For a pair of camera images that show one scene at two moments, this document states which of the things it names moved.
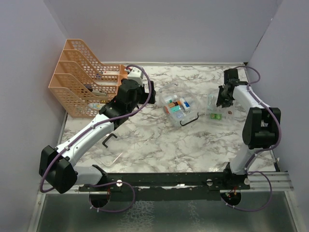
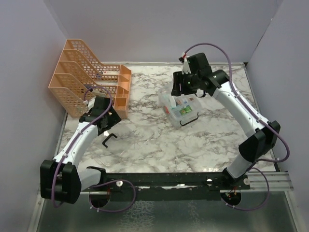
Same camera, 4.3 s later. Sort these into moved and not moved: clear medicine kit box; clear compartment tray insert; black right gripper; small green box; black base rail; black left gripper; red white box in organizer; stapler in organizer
Moved: black right gripper; clear compartment tray insert; small green box; black left gripper
Not moved: stapler in organizer; red white box in organizer; black base rail; clear medicine kit box
